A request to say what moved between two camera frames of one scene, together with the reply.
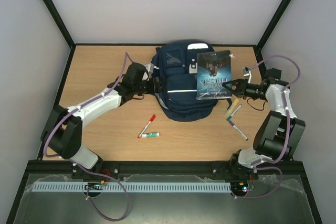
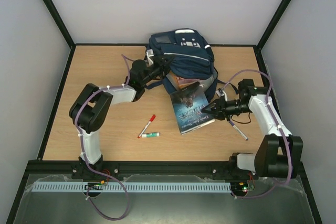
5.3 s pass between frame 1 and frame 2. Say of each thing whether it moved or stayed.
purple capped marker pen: stayed
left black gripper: moved
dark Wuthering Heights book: moved
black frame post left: stayed
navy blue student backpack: moved
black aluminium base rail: stayed
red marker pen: stayed
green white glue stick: stayed
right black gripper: moved
